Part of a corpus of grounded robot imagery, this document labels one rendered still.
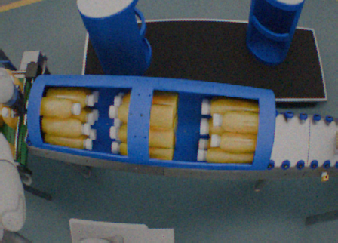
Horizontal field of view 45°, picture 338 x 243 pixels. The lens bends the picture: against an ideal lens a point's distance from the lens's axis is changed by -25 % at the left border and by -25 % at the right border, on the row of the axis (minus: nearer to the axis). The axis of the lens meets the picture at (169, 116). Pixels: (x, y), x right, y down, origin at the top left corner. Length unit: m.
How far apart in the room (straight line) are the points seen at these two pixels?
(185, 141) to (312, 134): 0.55
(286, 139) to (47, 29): 1.93
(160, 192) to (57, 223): 0.72
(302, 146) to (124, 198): 1.26
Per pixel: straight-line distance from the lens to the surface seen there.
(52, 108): 1.72
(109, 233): 1.73
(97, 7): 2.01
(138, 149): 1.63
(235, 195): 2.80
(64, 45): 3.14
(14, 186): 1.02
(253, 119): 1.65
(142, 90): 1.64
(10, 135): 2.09
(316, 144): 1.96
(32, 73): 2.01
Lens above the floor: 2.78
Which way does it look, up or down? 75 degrees down
